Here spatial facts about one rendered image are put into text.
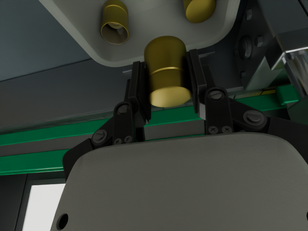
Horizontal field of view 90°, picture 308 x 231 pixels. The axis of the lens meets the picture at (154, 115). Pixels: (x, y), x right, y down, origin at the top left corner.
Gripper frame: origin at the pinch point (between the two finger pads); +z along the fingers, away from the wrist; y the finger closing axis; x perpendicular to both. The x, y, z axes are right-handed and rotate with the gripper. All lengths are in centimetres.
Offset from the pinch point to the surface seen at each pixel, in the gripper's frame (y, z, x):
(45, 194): -41, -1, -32
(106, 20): -6.7, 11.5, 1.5
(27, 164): -29.2, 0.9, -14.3
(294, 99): 14.7, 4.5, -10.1
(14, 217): -54, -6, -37
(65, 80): -21.8, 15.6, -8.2
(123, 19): -4.9, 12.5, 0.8
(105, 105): -12.3, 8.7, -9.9
